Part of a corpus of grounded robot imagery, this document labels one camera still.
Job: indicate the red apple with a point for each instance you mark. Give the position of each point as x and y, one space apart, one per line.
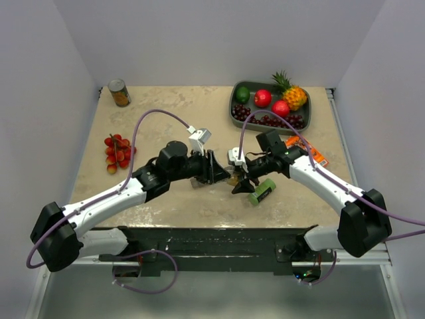
262 98
281 108

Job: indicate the green lime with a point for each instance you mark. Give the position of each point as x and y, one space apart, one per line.
242 95

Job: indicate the dark red grape bunch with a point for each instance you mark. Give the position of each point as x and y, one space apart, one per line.
240 112

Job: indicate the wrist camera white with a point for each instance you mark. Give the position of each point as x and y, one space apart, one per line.
198 138
236 158

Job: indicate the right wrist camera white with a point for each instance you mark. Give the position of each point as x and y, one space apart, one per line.
236 158

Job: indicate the tin can orange label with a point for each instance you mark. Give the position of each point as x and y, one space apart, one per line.
119 92

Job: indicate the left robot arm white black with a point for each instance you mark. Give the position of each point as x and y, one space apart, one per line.
58 232

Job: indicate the dark green tray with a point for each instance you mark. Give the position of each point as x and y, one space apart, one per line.
253 88

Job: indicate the red apple right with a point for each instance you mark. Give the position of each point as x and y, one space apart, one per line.
281 108

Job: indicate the red apple left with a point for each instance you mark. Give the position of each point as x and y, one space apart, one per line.
262 98

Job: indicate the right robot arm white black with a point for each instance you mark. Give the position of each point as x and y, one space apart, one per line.
362 223

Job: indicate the orange snack packet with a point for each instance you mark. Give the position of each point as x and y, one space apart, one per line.
317 156

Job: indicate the red cherry tomato bunch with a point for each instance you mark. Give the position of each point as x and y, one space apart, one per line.
118 153

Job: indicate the small pineapple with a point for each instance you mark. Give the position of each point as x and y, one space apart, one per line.
293 95

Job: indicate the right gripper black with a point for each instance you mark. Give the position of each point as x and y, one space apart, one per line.
244 186

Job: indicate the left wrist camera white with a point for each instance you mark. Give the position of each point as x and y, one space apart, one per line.
198 138

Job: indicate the green cylindrical bottle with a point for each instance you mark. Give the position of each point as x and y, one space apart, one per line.
261 191

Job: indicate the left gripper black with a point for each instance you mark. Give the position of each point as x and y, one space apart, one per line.
211 171

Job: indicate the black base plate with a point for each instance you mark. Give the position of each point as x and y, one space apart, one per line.
202 250

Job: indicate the amber pill bottle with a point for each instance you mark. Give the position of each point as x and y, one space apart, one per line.
233 180

